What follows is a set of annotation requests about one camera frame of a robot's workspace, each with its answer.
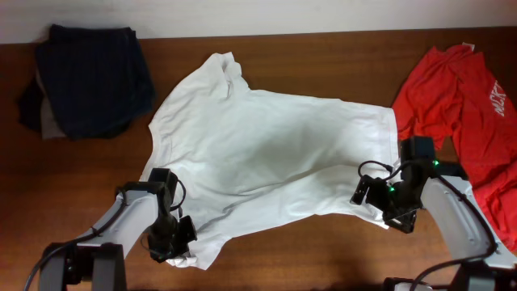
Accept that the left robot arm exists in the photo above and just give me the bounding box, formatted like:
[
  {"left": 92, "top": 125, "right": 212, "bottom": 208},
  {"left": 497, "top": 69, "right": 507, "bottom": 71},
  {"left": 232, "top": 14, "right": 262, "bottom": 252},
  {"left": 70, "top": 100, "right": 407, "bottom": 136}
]
[{"left": 24, "top": 168, "right": 197, "bottom": 290}]

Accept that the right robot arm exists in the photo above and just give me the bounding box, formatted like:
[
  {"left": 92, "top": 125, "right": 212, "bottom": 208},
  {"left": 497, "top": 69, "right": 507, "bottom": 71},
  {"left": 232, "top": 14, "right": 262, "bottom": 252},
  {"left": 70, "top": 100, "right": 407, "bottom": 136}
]
[{"left": 351, "top": 136, "right": 516, "bottom": 291}]

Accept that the red t-shirt white lettering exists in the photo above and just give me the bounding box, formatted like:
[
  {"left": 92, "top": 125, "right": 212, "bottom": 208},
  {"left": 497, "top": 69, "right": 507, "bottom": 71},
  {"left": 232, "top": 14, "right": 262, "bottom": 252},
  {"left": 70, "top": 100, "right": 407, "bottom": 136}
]
[{"left": 393, "top": 44, "right": 516, "bottom": 251}]

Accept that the grey folded garment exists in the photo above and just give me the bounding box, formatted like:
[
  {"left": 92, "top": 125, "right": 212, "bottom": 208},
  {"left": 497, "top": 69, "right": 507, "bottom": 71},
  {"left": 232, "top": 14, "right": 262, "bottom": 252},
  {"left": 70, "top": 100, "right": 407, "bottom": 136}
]
[{"left": 36, "top": 70, "right": 66, "bottom": 140}]

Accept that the dark navy folded garment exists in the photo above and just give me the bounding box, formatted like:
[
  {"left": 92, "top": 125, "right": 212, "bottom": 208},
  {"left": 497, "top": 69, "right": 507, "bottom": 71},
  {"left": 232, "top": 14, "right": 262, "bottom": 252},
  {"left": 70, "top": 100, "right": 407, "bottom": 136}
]
[{"left": 36, "top": 24, "right": 156, "bottom": 140}]

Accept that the black folded garment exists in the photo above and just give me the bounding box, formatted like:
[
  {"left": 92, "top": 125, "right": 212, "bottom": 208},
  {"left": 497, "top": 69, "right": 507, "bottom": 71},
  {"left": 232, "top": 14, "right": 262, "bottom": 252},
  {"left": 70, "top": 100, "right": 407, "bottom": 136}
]
[{"left": 17, "top": 78, "right": 44, "bottom": 133}]

